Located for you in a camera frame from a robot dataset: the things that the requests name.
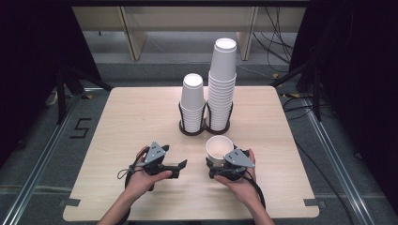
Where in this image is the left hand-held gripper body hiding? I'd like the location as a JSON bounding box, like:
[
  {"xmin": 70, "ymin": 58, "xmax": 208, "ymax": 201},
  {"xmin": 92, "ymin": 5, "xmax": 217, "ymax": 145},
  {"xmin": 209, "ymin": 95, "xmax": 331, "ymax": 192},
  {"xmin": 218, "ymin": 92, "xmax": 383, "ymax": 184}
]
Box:
[{"xmin": 144, "ymin": 141, "xmax": 170, "ymax": 176}]

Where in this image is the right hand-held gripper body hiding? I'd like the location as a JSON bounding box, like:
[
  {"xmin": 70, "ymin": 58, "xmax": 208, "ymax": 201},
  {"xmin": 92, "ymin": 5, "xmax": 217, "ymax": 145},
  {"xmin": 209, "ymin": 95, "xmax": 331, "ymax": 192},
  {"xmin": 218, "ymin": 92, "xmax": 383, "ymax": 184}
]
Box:
[{"xmin": 215, "ymin": 148, "xmax": 256, "ymax": 182}]

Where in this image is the single white paper cup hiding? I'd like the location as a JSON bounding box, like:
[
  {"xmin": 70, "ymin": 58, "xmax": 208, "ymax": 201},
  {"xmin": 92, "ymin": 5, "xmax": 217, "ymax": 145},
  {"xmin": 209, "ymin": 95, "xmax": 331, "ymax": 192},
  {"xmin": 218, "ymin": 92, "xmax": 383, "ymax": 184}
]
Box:
[{"xmin": 205, "ymin": 135, "xmax": 235, "ymax": 167}]

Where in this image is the black double cup holder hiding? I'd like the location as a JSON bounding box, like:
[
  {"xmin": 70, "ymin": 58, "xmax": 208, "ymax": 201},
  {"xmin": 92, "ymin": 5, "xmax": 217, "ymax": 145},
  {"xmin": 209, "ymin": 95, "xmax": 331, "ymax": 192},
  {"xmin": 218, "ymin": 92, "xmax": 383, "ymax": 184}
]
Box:
[{"xmin": 176, "ymin": 101, "xmax": 234, "ymax": 137}]

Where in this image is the tall stack of white cups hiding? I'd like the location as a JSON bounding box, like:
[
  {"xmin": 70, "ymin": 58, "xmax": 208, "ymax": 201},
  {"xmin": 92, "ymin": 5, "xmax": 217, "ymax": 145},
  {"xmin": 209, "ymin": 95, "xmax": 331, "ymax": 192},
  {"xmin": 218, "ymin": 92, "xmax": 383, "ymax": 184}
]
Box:
[{"xmin": 206, "ymin": 37, "xmax": 237, "ymax": 131}]

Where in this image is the person's right hand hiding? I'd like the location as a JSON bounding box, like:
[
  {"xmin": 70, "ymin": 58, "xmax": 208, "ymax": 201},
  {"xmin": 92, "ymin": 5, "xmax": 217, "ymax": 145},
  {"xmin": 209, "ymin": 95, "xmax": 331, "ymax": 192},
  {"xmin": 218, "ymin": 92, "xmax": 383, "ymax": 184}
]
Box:
[{"xmin": 214, "ymin": 148, "xmax": 261, "ymax": 207}]

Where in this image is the person's left hand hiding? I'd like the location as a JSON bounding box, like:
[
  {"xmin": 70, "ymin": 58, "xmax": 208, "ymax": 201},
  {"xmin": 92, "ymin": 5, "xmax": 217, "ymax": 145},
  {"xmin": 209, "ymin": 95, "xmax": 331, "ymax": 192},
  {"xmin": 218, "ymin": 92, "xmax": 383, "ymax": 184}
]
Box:
[{"xmin": 125, "ymin": 145, "xmax": 173, "ymax": 201}]

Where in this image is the short stack of white cups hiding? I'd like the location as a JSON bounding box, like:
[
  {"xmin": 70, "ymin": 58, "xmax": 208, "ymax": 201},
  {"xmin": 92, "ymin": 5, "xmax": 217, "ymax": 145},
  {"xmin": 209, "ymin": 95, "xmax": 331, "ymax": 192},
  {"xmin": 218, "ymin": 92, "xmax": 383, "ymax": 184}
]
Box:
[{"xmin": 179, "ymin": 72, "xmax": 207, "ymax": 134}]

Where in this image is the black tape strip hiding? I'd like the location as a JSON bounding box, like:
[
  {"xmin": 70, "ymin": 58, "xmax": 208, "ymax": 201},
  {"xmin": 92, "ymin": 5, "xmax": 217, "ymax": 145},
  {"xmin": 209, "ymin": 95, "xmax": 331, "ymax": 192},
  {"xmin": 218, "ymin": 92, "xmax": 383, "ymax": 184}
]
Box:
[
  {"xmin": 303, "ymin": 198, "xmax": 327, "ymax": 209},
  {"xmin": 59, "ymin": 198, "xmax": 82, "ymax": 208}
]

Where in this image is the black metal stand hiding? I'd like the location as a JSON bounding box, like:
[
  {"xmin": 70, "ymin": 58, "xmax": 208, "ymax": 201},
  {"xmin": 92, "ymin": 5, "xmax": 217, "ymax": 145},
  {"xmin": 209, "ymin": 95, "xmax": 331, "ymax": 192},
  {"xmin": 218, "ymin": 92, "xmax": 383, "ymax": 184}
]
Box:
[
  {"xmin": 270, "ymin": 59, "xmax": 324, "ymax": 122},
  {"xmin": 55, "ymin": 64, "xmax": 114, "ymax": 126}
]

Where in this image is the light wooden desk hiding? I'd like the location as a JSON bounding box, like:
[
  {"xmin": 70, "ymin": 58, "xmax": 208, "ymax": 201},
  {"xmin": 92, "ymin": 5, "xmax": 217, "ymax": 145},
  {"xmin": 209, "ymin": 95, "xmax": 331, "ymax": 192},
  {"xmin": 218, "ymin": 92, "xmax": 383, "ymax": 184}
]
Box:
[{"xmin": 72, "ymin": 6, "xmax": 307, "ymax": 62}]

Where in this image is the left hand-held gripper cable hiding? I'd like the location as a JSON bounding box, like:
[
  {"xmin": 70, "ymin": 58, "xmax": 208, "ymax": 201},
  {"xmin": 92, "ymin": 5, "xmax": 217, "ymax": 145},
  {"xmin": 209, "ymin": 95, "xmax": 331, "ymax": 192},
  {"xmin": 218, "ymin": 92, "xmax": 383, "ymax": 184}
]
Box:
[{"xmin": 116, "ymin": 149, "xmax": 148, "ymax": 225}]

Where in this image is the hand-held gripper cable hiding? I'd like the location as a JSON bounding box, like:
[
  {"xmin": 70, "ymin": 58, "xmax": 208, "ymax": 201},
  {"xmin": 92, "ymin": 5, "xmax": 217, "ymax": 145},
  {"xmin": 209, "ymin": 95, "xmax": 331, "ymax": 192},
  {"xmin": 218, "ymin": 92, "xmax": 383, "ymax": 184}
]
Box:
[
  {"xmin": 116, "ymin": 149, "xmax": 148, "ymax": 225},
  {"xmin": 240, "ymin": 173, "xmax": 267, "ymax": 210}
]

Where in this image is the right hand-held gripper cable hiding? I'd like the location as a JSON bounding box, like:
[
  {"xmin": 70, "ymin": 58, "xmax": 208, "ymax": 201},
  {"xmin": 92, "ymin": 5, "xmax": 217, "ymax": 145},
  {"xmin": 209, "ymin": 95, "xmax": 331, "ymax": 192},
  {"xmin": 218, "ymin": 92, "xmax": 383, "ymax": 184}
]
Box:
[{"xmin": 240, "ymin": 173, "xmax": 267, "ymax": 210}]

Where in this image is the black floor cable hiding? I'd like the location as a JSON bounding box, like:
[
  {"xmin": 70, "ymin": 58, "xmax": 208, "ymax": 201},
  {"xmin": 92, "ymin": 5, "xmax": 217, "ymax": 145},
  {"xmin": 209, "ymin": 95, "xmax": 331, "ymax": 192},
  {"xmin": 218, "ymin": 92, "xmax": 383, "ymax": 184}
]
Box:
[{"xmin": 283, "ymin": 97, "xmax": 356, "ymax": 225}]

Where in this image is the aluminium floor rail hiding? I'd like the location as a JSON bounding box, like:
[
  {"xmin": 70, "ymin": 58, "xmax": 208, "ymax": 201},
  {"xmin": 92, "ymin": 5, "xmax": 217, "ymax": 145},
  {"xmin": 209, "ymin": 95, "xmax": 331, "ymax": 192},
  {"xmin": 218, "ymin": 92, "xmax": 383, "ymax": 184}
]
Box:
[
  {"xmin": 301, "ymin": 97, "xmax": 376, "ymax": 225},
  {"xmin": 1, "ymin": 93, "xmax": 84, "ymax": 225}
]

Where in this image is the bundle of black cables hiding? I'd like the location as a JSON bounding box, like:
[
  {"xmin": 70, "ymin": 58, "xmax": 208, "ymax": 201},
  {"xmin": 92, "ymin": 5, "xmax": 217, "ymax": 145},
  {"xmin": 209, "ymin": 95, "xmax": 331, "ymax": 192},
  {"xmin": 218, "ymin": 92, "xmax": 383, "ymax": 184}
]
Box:
[{"xmin": 253, "ymin": 7, "xmax": 296, "ymax": 65}]

